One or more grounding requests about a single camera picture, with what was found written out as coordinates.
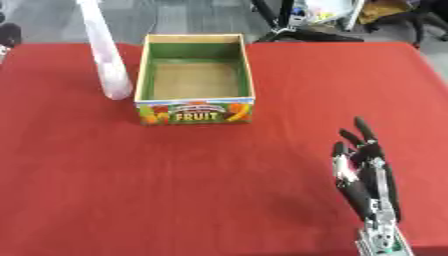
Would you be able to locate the black tripod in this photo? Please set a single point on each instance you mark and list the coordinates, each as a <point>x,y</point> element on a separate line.
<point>291,26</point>

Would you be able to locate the cardboard box with green inside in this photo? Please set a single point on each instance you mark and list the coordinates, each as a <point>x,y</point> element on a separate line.
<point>195,81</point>

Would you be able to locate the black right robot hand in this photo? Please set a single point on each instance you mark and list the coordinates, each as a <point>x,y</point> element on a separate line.
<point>366,173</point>

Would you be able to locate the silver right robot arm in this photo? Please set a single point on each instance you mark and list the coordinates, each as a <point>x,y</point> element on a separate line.
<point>382,239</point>

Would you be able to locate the dark bag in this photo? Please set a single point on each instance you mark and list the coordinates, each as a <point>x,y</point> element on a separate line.
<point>8,35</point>

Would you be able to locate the black office chair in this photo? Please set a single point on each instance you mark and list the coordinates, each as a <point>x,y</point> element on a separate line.
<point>415,16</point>

